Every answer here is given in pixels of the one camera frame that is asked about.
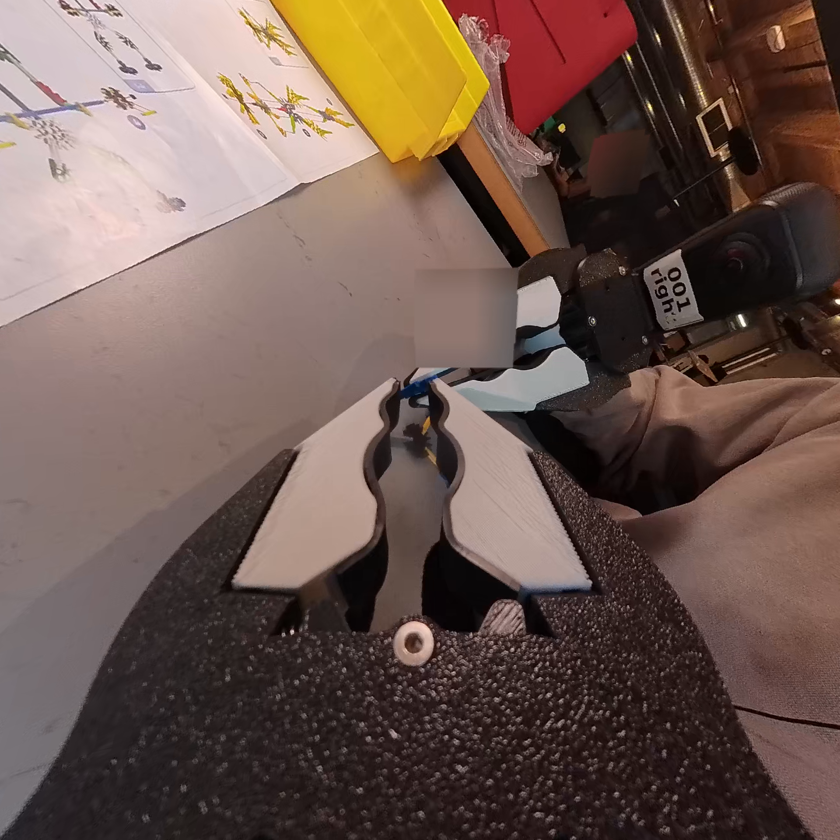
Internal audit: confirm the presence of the white instruction sheet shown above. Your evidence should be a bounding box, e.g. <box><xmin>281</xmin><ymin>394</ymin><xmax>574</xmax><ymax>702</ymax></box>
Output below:
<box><xmin>0</xmin><ymin>0</ymin><xmax>382</xmax><ymax>327</ymax></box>

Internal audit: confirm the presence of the white framed screen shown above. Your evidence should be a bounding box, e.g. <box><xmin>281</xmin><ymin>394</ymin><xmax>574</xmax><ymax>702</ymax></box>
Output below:
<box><xmin>696</xmin><ymin>100</ymin><xmax>735</xmax><ymax>157</ymax></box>

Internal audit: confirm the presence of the clear plastic bag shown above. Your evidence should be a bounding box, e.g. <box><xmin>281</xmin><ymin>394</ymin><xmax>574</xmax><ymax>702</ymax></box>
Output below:
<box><xmin>458</xmin><ymin>14</ymin><xmax>553</xmax><ymax>179</ymax></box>

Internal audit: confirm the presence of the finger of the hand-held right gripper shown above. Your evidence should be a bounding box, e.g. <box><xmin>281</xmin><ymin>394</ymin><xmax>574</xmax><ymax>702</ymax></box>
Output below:
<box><xmin>514</xmin><ymin>277</ymin><xmax>567</xmax><ymax>349</ymax></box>
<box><xmin>451</xmin><ymin>346</ymin><xmax>593</xmax><ymax>414</ymax></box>

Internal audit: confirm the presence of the yellow parts bin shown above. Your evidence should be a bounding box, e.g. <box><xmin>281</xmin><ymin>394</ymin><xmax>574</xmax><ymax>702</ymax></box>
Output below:
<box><xmin>270</xmin><ymin>0</ymin><xmax>491</xmax><ymax>164</ymax></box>

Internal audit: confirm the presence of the red felt bag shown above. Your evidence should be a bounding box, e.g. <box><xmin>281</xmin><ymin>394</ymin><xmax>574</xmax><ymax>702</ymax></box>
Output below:
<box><xmin>443</xmin><ymin>0</ymin><xmax>639</xmax><ymax>135</ymax></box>

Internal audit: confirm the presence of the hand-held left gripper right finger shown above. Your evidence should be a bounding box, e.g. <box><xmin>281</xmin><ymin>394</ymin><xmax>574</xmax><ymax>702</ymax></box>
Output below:
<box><xmin>427</xmin><ymin>381</ymin><xmax>593</xmax><ymax>595</ymax></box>

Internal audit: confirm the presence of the blue toy connector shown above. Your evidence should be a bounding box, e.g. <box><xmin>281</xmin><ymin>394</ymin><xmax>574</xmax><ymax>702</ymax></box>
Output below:
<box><xmin>402</xmin><ymin>369</ymin><xmax>460</xmax><ymax>403</ymax></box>

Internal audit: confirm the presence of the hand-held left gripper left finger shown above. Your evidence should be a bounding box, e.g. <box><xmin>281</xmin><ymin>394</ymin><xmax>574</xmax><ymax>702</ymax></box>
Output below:
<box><xmin>231</xmin><ymin>377</ymin><xmax>401</xmax><ymax>589</ymax></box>

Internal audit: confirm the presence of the grey desk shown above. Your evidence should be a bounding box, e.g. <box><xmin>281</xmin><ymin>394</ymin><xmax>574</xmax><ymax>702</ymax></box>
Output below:
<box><xmin>0</xmin><ymin>147</ymin><xmax>546</xmax><ymax>821</ymax></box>

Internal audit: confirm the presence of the blue yellow toy rod model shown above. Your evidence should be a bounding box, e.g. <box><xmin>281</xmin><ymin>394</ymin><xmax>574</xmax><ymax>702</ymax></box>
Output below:
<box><xmin>402</xmin><ymin>413</ymin><xmax>460</xmax><ymax>490</ymax></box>

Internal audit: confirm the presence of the thin black cord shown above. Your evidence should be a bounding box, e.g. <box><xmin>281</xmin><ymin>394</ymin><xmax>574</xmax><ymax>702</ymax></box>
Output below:
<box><xmin>730</xmin><ymin>703</ymin><xmax>840</xmax><ymax>728</ymax></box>

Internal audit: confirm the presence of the person's right forearm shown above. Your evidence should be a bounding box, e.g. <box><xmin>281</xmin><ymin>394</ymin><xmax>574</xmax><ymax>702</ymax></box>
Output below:
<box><xmin>558</xmin><ymin>364</ymin><xmax>840</xmax><ymax>513</ymax></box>

